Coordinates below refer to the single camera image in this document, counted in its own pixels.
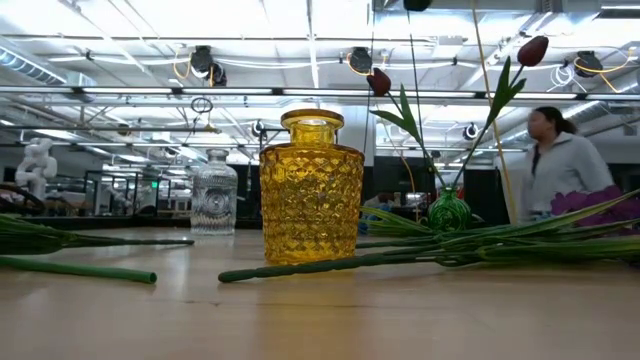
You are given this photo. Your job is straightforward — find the green glass vase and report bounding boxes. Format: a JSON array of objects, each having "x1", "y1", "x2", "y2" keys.
[{"x1": 426, "y1": 187, "x2": 474, "y2": 236}]

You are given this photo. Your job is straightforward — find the clear glass vase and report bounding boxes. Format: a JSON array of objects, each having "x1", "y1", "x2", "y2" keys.
[{"x1": 189, "y1": 148, "x2": 239, "y2": 237}]

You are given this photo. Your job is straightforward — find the red artificial tulip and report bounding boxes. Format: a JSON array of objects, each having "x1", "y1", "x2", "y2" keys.
[
  {"x1": 366, "y1": 67, "x2": 449, "y2": 191},
  {"x1": 451, "y1": 34, "x2": 550, "y2": 191}
]

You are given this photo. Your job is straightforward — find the yellow hanging cable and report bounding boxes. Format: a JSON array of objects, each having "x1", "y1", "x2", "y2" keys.
[{"x1": 471, "y1": 0, "x2": 520, "y2": 226}]

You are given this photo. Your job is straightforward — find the white robot figure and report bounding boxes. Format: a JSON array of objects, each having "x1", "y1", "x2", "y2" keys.
[{"x1": 14, "y1": 137, "x2": 59, "y2": 201}]

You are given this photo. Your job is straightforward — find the long ceiling light rail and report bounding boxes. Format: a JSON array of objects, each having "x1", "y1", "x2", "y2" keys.
[{"x1": 0, "y1": 84, "x2": 640, "y2": 103}]

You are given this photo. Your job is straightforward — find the silver ventilation duct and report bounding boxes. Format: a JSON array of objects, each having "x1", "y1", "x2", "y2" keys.
[
  {"x1": 0, "y1": 47, "x2": 96, "y2": 89},
  {"x1": 494, "y1": 99, "x2": 611, "y2": 149}
]

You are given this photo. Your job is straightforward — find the yellow glass vase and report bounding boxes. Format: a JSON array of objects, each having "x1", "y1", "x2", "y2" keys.
[{"x1": 258, "y1": 108, "x2": 366, "y2": 268}]

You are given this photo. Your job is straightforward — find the person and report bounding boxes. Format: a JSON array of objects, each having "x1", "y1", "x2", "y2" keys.
[{"x1": 519, "y1": 105, "x2": 617, "y2": 224}]

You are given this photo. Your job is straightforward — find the black partition panel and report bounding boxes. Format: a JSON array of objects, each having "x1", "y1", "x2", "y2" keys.
[
  {"x1": 462, "y1": 167, "x2": 511, "y2": 226},
  {"x1": 234, "y1": 164, "x2": 261, "y2": 221}
]

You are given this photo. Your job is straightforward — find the purple artificial flower bunch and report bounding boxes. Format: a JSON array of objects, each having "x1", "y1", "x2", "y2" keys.
[{"x1": 217, "y1": 185, "x2": 640, "y2": 284}]

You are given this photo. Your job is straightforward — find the green flower stems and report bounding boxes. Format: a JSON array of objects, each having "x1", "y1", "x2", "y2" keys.
[
  {"x1": 0, "y1": 213, "x2": 196, "y2": 257},
  {"x1": 0, "y1": 254, "x2": 158, "y2": 285}
]

